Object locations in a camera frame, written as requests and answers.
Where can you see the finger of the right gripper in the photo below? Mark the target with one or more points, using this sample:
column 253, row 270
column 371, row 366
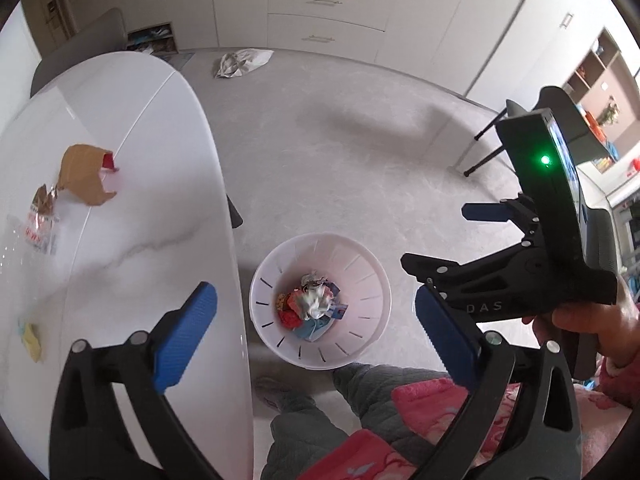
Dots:
column 486, row 278
column 518, row 211

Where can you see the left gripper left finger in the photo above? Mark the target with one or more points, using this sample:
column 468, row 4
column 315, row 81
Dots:
column 88, row 436

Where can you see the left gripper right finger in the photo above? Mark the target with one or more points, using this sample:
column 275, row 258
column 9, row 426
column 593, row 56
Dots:
column 542, row 439

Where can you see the yellow blue paper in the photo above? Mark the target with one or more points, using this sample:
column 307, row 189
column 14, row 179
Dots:
column 29, row 334

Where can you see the white newspaper ball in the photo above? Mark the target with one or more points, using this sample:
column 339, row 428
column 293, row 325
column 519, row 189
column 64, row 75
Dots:
column 315, row 295

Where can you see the red paper ball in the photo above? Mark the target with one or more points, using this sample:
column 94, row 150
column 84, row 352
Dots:
column 288, row 318

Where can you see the clear plastic bottle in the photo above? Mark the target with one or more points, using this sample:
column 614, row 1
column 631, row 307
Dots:
column 15, row 260

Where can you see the clear printed snack wrapper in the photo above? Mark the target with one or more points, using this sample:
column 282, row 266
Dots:
column 41, row 227

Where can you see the brown paper bag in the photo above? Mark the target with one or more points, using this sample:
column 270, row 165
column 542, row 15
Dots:
column 81, row 171

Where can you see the blue horse print carton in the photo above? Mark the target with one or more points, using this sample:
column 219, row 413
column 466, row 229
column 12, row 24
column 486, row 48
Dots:
column 312, row 330

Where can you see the pink white trash bin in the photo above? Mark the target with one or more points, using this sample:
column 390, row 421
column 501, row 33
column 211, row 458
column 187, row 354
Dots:
column 352, row 268

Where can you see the person's right hand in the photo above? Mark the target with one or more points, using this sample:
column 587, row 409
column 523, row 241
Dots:
column 616, row 326

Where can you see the person's grey trouser legs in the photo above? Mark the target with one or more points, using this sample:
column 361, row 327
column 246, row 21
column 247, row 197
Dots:
column 311, row 421

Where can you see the white tote bag on floor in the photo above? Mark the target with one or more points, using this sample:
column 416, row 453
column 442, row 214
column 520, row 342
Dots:
column 242, row 62

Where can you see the grey dining chair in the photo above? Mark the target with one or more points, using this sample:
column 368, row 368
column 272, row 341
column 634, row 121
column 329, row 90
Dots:
column 106, row 34

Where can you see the beige cabinet wall unit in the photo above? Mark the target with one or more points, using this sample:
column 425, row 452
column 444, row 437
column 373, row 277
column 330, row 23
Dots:
column 487, row 51

